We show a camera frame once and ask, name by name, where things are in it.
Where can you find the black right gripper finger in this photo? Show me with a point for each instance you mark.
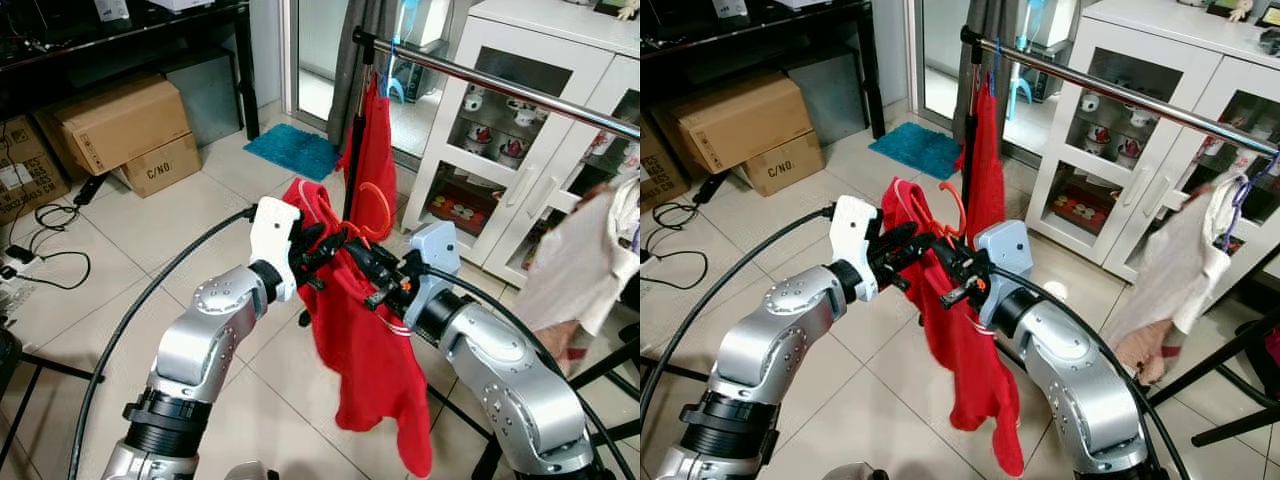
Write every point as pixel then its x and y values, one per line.
pixel 378 298
pixel 952 295
pixel 945 258
pixel 362 255

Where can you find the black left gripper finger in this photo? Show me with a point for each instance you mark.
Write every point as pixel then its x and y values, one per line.
pixel 900 280
pixel 915 240
pixel 330 238
pixel 314 280

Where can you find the orange red hanger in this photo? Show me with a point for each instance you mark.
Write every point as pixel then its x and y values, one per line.
pixel 963 212
pixel 388 212

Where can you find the red garment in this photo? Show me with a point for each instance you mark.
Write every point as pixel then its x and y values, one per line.
pixel 365 360
pixel 965 370
pixel 372 150
pixel 985 160

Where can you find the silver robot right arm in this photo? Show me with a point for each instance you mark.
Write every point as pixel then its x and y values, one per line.
pixel 500 370
pixel 1080 370

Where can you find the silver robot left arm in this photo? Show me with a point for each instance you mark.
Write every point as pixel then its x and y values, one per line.
pixel 770 340
pixel 200 340

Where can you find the blue hanger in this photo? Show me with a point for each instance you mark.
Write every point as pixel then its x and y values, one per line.
pixel 392 60
pixel 995 60

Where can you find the purple hanger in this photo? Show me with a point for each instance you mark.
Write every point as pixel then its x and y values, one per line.
pixel 634 238
pixel 1240 200

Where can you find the teal floor mat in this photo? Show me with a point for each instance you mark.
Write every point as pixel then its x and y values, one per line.
pixel 915 150
pixel 290 150

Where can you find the small printed cardboard box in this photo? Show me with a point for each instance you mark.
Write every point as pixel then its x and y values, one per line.
pixel 165 165
pixel 790 165

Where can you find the dark grey curtain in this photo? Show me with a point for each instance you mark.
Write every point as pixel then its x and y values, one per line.
pixel 990 15
pixel 350 60

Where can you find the white garment with pink patch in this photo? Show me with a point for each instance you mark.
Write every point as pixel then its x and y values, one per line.
pixel 580 260
pixel 1170 270

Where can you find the black power adapter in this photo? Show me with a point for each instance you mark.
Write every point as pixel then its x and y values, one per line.
pixel 92 188
pixel 712 186

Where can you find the large plain cardboard box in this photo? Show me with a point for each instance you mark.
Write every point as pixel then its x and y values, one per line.
pixel 120 125
pixel 745 120

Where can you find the labelled cardboard box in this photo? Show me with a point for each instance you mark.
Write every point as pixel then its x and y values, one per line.
pixel 25 170
pixel 660 165

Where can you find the black desk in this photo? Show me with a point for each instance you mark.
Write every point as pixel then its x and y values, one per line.
pixel 780 35
pixel 120 45

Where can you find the white glass door cabinet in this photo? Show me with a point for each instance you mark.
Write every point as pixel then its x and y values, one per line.
pixel 520 40
pixel 1150 30

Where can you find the white power strip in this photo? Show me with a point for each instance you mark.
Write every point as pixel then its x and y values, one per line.
pixel 18 280

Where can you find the small white box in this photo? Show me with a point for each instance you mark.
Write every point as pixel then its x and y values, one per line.
pixel 112 8
pixel 730 6

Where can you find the beige plush toy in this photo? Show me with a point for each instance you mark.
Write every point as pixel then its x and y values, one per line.
pixel 628 8
pixel 1240 8

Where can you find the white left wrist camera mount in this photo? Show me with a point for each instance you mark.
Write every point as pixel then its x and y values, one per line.
pixel 852 235
pixel 270 235

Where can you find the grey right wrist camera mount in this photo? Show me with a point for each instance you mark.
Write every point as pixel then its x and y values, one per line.
pixel 1005 255
pixel 435 255

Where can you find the metal clothes rail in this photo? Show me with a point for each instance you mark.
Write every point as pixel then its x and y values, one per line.
pixel 1120 90
pixel 500 85

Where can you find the black stool frame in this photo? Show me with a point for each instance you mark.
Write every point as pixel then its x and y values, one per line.
pixel 60 366
pixel 665 370

